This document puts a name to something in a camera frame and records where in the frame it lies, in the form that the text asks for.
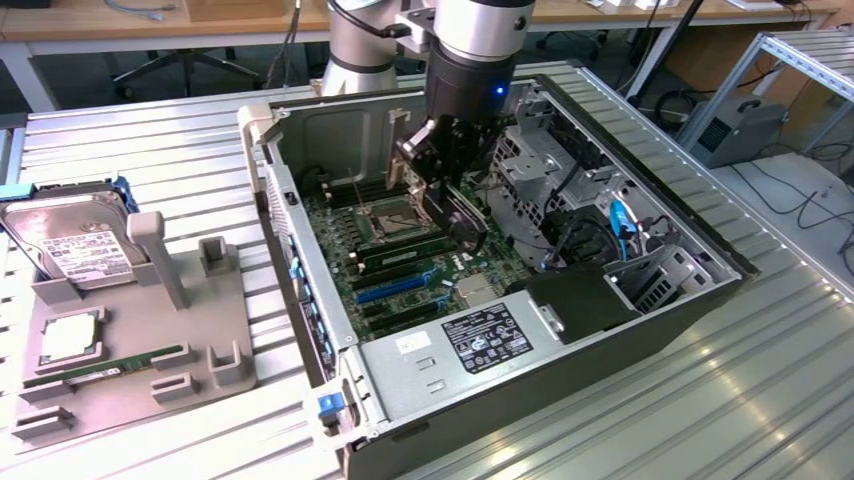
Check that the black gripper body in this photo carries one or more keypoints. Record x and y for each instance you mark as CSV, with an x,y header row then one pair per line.
x,y
467,85

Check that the graphics card with metal bracket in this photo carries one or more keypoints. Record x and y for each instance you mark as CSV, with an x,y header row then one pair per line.
x,y
467,225

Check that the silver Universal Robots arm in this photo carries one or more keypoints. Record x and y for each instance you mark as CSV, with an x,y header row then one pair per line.
x,y
480,25

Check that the silver perforated disk bay cage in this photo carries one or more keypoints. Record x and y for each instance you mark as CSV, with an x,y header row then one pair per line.
x,y
527,170

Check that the thin metal locking lever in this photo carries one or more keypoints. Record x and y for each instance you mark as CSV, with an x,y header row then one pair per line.
x,y
359,192

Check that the CPU socket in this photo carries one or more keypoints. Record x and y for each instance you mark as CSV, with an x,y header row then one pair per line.
x,y
393,220

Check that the green motherboard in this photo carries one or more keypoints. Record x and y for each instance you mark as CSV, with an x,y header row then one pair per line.
x,y
480,267

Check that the long black expansion slot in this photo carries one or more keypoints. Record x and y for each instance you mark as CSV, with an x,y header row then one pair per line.
x,y
407,317
389,277

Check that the blue expansion slot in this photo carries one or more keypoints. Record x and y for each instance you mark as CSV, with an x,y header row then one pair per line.
x,y
393,290

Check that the small silver chipset heatsink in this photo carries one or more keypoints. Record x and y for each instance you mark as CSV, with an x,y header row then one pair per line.
x,y
476,291

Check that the white carton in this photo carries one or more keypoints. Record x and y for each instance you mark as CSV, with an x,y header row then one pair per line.
x,y
633,4

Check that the black slanted pole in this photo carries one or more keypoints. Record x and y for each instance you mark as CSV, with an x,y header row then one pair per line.
x,y
667,47

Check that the short black expansion slot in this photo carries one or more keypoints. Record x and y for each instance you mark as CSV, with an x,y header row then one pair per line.
x,y
375,312

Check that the black plastic air shroud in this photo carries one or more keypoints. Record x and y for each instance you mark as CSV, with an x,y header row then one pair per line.
x,y
580,305

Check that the silver power supply unit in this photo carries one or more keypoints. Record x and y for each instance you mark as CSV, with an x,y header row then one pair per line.
x,y
413,385

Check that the open black PC case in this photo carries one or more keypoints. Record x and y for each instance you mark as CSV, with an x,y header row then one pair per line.
x,y
600,360

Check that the blue case latch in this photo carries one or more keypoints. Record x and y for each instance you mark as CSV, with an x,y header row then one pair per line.
x,y
329,404

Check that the grey plastic parts rack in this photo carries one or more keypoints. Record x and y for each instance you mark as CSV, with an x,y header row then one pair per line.
x,y
133,320

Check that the silver hard disk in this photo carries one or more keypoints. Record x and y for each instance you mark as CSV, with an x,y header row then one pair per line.
x,y
40,230

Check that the blue disk caddy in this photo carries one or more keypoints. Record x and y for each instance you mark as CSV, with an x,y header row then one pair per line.
x,y
13,192

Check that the silver CPU chip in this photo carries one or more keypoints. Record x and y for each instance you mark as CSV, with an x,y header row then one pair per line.
x,y
66,337

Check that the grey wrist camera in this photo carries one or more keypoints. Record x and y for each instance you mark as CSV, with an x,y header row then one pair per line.
x,y
416,30

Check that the aluminium profile frame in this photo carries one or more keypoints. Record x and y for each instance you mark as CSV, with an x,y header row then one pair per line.
x,y
814,55

